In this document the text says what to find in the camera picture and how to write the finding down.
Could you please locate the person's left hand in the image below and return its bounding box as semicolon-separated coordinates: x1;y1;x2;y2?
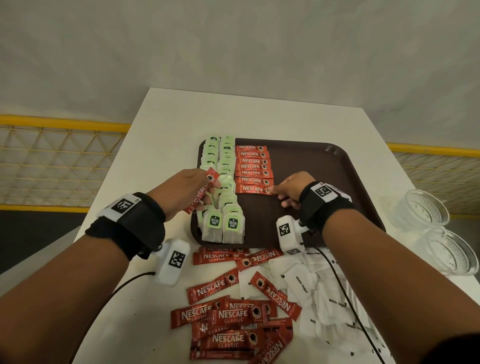
146;168;222;222

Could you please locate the person's right hand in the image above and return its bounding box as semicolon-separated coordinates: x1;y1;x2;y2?
268;171;317;210

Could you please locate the brown tray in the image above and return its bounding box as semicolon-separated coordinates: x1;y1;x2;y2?
190;137;386;250

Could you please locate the row of red Nescafe sachets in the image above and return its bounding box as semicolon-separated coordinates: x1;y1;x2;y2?
235;145;275;187

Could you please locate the pile of white sugar sachets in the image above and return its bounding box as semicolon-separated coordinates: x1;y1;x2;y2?
238;247;395;364

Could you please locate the pile of red Nescafe sachets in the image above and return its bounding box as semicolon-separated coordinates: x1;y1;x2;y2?
170;246;303;364

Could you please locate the person's right forearm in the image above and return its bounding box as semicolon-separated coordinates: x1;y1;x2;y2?
322;208;480;364

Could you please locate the person's left forearm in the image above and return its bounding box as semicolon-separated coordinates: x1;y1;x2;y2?
0;234;130;364

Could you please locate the person's dark sleeve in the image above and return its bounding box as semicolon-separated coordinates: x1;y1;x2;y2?
419;333;480;364

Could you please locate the black right wristband with markers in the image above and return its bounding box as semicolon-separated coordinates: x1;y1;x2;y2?
298;181;357;233

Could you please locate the black wristband with markers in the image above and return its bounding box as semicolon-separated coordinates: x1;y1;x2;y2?
85;192;167;262
298;181;357;233

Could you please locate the black left wristband with markers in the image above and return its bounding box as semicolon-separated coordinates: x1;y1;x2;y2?
85;192;167;262

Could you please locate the yellow mesh railing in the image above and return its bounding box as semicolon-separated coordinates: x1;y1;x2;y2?
0;114;132;214
386;142;480;220

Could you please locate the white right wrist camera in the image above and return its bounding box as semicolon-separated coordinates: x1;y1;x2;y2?
276;215;310;256

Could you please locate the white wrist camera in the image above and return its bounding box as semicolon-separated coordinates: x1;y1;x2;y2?
276;215;310;256
153;238;191;287

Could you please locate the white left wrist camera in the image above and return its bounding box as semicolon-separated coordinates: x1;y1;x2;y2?
153;238;191;287

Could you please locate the black left camera cable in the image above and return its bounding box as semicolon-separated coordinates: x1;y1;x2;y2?
108;271;157;297

